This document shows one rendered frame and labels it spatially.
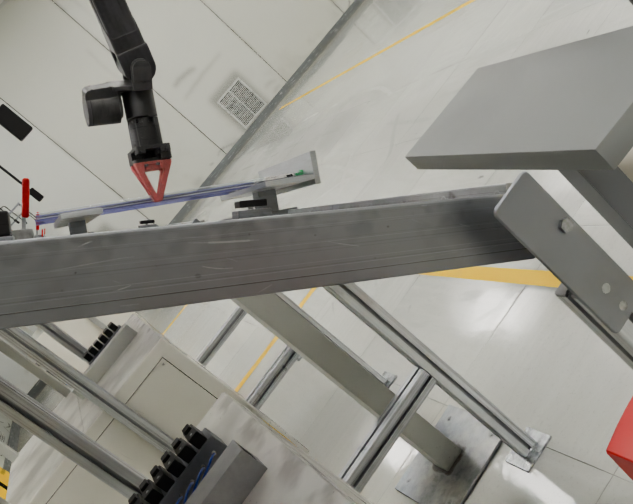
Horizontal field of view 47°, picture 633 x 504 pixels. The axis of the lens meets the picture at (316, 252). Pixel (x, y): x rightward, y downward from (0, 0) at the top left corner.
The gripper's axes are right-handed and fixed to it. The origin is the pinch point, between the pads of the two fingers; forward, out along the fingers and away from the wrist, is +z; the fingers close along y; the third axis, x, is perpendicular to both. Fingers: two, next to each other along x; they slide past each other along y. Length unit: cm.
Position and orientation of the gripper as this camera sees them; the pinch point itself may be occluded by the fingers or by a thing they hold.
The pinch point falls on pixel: (157, 197)
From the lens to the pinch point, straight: 139.5
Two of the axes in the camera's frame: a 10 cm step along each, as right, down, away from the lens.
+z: 1.7, 9.8, 0.7
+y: 3.6, 0.0, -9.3
